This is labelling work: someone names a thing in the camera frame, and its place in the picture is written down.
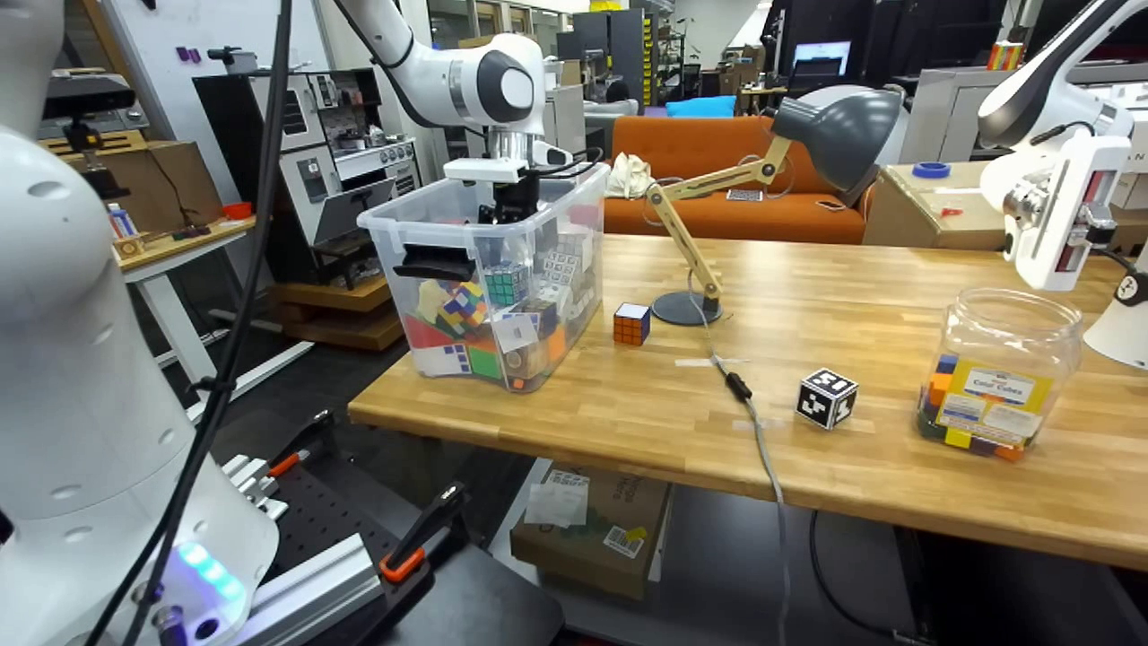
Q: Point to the blue tape roll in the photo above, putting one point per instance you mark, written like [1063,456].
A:
[932,172]

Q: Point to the orange white puzzle cube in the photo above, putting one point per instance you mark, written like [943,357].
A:
[634,326]

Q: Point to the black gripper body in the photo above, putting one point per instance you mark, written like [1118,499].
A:
[511,199]

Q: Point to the small yellow block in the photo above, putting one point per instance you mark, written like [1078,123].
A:
[957,436]

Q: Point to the orange black bar clamp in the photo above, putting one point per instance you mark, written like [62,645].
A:
[289,461]
[413,556]

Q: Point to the cardboard box with labels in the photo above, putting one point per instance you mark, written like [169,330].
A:
[587,532]

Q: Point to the brown side box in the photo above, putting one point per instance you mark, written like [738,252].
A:
[920,216]

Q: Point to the small background monitor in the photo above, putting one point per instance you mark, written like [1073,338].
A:
[818,60]

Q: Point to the aluminium extrusion bar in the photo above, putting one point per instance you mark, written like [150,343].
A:
[324,586]

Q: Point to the grey lab equipment rack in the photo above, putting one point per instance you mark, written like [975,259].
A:
[346,181]

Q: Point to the wooden desk white legs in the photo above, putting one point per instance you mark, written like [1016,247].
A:
[181,247]

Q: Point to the green faced puzzle cube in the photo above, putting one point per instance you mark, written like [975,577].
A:
[485,363]

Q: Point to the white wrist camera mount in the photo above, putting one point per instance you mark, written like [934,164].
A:
[479,172]

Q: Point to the small orange block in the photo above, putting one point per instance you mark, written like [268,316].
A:
[943,391]

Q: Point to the grey cabinet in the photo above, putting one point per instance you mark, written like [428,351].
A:
[946,113]

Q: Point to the orange sofa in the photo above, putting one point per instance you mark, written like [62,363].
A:
[729,216]

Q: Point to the yellow orange puzzle cube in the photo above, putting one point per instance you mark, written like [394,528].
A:
[437,307]

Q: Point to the black mounting plate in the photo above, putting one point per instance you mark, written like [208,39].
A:
[479,611]

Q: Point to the black white tag cube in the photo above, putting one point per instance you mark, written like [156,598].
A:
[828,400]

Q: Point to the clear plastic jar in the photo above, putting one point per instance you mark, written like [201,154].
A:
[1006,337]

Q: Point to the clear plastic storage bin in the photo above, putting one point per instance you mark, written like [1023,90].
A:
[460,216]

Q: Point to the small blue block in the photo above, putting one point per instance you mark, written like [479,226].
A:
[946,363]

